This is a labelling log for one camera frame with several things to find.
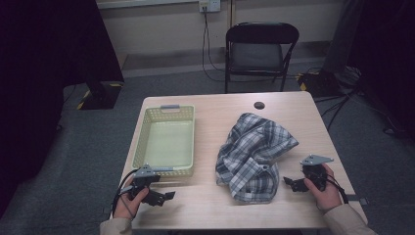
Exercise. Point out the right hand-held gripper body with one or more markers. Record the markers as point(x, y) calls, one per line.
point(314, 171)

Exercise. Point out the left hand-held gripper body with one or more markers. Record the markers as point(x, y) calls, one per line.
point(145, 182)

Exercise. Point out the pale green plastic basket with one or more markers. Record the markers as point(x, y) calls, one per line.
point(168, 143)

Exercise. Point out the grey plaid shirt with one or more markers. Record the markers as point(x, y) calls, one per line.
point(251, 153)

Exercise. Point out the person's right hand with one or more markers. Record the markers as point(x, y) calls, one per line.
point(326, 196)

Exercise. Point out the person's left hand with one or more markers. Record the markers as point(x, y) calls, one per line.
point(125, 209)

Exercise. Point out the light wooden table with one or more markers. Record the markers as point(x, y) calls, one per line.
point(212, 202)

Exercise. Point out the black stand legs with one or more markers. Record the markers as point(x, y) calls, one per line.
point(342, 101)

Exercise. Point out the black yellow-striped floor box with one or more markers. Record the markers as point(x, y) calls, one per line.
point(318, 83)

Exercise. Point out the black yellow-striped stand base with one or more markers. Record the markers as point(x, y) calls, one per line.
point(99, 94)

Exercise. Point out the black folding chair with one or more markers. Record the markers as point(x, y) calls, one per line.
point(257, 55)

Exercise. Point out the black curtain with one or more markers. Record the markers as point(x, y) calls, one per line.
point(45, 81)

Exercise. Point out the white wall socket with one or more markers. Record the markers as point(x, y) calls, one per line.
point(209, 5)

